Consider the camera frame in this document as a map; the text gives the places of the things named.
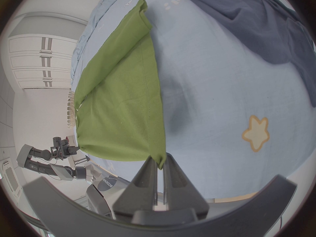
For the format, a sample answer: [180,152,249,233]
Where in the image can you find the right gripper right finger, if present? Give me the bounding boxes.
[163,153,210,219]

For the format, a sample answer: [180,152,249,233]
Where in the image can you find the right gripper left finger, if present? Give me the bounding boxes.
[112,156,158,219]

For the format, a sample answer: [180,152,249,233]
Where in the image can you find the green shorts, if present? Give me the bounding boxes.
[73,0,166,170]

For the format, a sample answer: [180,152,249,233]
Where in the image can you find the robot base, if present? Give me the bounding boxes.
[74,166,134,219]

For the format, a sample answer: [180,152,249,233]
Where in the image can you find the round woven basket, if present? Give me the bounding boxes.
[65,89,79,130]

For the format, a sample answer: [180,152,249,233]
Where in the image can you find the bed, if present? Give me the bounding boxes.
[70,0,316,203]

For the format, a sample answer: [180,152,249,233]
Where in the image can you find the dark blue garment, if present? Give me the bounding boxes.
[151,0,316,108]

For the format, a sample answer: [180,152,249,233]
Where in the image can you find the white wardrobe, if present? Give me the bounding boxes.
[9,11,89,89]

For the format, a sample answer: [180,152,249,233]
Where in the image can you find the pale blue quilt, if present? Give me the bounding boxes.
[70,0,135,84]

